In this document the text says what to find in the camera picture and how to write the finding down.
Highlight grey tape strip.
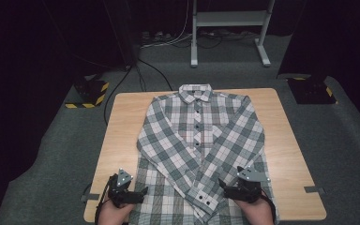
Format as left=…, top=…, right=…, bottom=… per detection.
left=304, top=186, right=326, bottom=195
left=80, top=192, right=101, bottom=203

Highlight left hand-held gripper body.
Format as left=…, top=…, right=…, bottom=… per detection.
left=107, top=168, right=139, bottom=209

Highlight power strip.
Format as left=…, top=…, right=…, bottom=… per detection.
left=142, top=30, right=173, bottom=43

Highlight hand-held gripper cable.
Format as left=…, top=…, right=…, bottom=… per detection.
left=94, top=176, right=113, bottom=225
left=261, top=188, right=278, bottom=223

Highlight white cable bundle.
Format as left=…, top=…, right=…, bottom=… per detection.
left=140, top=0, right=193, bottom=49

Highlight left hand-held gripper cable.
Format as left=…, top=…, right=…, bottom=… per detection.
left=94, top=176, right=113, bottom=225

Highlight right hand-held gripper cable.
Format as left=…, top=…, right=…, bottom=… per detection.
left=261, top=188, right=278, bottom=223

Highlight long black cable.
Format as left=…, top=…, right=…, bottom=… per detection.
left=136, top=58, right=173, bottom=92
left=102, top=66, right=134, bottom=127

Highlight plaid button-up shirt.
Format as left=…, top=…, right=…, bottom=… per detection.
left=127, top=83, right=280, bottom=225

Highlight white metal stand frame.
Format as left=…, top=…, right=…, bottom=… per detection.
left=190, top=0, right=276, bottom=68

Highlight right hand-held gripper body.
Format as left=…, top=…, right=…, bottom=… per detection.
left=233, top=166, right=271, bottom=204

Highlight tangle of black cables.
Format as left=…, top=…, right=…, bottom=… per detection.
left=196, top=29, right=259, bottom=50

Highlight black box with yellow stripes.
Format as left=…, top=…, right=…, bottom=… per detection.
left=285, top=74, right=338, bottom=106
left=65, top=74, right=111, bottom=110

